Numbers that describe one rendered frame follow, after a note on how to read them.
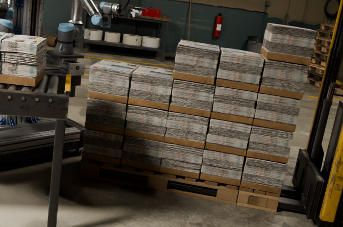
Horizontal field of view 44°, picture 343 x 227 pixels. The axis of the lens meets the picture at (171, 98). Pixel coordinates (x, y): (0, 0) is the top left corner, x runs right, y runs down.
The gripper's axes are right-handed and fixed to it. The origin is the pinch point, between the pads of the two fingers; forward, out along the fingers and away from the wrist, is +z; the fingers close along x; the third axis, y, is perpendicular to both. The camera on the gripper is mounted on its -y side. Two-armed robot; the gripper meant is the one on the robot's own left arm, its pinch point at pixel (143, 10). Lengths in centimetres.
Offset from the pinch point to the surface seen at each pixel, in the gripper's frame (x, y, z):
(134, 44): -507, 165, -209
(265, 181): 33, 98, 114
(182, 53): 35, 17, 44
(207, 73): 33, 29, 62
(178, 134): 42, 74, 50
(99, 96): 51, 55, -7
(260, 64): 25, 18, 95
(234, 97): 31, 42, 82
